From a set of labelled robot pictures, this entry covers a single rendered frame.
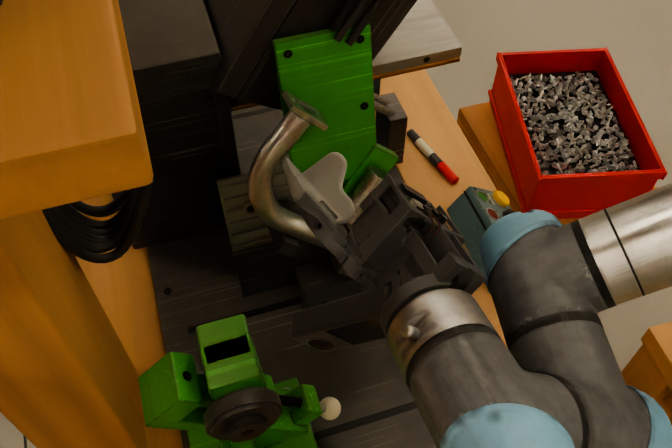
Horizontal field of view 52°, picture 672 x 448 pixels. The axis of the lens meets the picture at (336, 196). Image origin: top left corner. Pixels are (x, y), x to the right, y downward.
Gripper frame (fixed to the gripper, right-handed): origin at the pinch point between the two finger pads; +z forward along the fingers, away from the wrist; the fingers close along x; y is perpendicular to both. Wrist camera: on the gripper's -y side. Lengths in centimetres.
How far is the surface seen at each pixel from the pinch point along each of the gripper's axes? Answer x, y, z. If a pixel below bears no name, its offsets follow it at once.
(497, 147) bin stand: -53, 8, 45
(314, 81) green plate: 0.3, 4.8, 18.0
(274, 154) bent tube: 0.3, -4.5, 14.6
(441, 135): -37, 4, 40
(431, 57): -18.5, 14.4, 30.0
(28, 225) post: 24.3, -13.9, -3.5
